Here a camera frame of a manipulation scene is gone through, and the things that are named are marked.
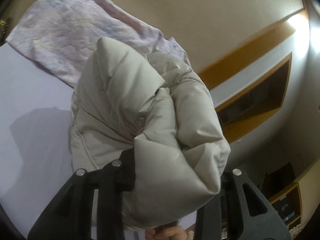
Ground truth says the beige puffer jacket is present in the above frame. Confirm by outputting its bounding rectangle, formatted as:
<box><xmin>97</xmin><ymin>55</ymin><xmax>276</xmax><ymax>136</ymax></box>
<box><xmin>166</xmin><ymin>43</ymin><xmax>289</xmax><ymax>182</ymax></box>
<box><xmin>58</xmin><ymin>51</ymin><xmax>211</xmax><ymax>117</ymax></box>
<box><xmin>69</xmin><ymin>37</ymin><xmax>231</xmax><ymax>229</ymax></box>

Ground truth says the person's right hand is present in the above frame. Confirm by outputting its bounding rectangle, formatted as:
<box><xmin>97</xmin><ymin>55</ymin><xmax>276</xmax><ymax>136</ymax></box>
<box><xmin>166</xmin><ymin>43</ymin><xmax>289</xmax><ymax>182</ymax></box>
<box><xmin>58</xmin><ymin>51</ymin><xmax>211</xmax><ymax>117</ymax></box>
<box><xmin>145</xmin><ymin>226</ymin><xmax>187</xmax><ymax>240</ymax></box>

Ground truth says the low wooden cabinet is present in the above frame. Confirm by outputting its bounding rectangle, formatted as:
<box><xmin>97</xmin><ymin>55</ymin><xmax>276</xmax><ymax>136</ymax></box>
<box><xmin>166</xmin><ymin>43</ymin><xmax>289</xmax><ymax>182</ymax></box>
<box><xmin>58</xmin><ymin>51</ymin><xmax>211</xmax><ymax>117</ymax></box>
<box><xmin>257</xmin><ymin>162</ymin><xmax>304</xmax><ymax>230</ymax></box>

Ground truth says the pink floral quilt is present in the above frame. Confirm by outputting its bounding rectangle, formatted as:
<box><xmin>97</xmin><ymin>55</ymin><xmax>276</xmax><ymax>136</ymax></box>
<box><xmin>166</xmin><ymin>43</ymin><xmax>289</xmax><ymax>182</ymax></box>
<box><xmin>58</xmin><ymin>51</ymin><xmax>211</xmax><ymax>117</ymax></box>
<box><xmin>7</xmin><ymin>0</ymin><xmax>189</xmax><ymax>86</ymax></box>

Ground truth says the wooden wall shelf unit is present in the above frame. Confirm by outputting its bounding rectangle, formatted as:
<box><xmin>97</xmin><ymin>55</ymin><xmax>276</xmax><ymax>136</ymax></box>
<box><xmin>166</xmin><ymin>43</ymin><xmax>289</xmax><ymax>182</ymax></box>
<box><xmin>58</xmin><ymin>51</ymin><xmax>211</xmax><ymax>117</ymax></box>
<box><xmin>200</xmin><ymin>10</ymin><xmax>310</xmax><ymax>143</ymax></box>

